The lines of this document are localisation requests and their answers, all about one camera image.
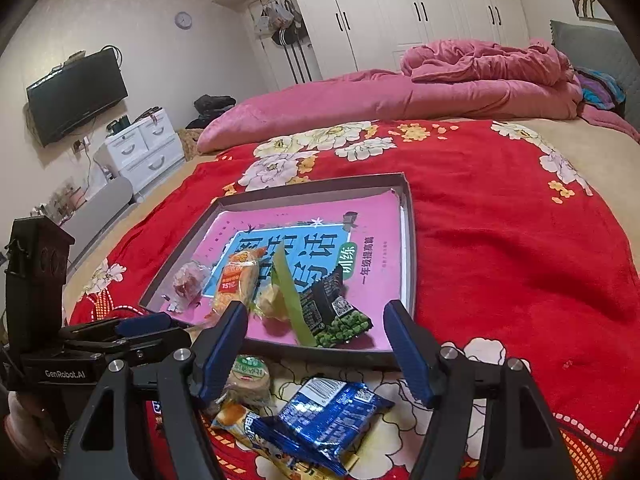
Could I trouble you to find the dark clothes pile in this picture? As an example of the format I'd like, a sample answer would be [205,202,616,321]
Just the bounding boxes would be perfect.
[186,94,237,130]

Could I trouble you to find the grey padded footboard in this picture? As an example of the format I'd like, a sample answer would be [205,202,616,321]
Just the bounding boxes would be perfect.
[65,177,135,268]

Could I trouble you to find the grey padded headboard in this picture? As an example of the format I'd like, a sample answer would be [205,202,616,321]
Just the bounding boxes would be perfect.
[549,20,640,136]

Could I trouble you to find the hawthorn roll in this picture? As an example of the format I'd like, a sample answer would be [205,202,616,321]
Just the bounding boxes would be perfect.
[167,260,213,311]

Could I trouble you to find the pink duvet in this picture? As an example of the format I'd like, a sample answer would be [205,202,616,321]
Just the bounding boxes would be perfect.
[196,69,583,155]

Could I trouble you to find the hanging hats and bags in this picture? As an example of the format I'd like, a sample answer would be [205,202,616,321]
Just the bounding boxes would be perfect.
[255,0,306,46]

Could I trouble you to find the yellow cake packet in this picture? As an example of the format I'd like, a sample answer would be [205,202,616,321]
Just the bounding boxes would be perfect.
[210,400,311,480]

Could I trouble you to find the pale yellow pastry packet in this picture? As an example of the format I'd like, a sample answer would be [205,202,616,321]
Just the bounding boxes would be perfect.
[252,280,291,323]

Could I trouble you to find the light green snack packet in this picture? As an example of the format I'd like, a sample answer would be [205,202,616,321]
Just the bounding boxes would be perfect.
[272,240,318,348]

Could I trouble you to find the blue cookie packet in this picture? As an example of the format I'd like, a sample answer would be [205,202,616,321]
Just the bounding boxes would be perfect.
[247,377,396,478]

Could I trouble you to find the teal and purple cloth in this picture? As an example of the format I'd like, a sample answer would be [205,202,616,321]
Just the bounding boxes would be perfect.
[575,67,627,111]

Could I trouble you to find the crumpled pink quilt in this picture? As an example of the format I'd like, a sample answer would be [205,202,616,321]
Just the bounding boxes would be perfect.
[400,37,581,86]

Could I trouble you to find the red floral blanket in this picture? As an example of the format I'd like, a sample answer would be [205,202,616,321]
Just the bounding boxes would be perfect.
[67,120,640,480]

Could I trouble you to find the black green pea packet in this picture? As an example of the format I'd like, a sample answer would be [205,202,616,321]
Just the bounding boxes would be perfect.
[297,270,375,348]

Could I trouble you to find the person's left forearm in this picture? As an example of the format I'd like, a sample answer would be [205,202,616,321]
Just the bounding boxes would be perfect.
[0,392,53,466]

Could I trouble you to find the pink and blue book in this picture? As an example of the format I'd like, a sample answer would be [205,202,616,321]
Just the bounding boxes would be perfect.
[160,187,403,356]

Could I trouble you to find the white drawer cabinet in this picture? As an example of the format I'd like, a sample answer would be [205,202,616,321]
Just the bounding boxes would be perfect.
[95,110,187,203]

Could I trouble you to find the round pastry green label packet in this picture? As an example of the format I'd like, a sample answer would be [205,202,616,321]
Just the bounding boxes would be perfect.
[217,355,275,408]

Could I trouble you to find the white wardrobe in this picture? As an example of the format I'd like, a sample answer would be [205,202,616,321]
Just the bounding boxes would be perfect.
[205,0,531,83]

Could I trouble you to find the black wall television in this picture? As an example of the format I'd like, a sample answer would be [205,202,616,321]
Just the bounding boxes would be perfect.
[26,49,129,147]

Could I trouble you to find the orange bread packet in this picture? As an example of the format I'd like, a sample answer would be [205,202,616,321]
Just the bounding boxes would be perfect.
[205,247,266,323]

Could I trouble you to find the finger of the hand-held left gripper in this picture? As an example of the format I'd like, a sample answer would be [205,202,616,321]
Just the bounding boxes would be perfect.
[62,327,193,378]
[59,311,174,342]

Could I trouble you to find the shallow grey cardboard box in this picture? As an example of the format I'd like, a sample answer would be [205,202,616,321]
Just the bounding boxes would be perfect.
[138,172,417,372]

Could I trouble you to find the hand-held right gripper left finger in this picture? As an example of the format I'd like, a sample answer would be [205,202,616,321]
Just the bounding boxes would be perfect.
[57,301,249,480]

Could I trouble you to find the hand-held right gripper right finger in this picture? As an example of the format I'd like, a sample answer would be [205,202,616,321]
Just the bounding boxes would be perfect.
[382,300,578,480]

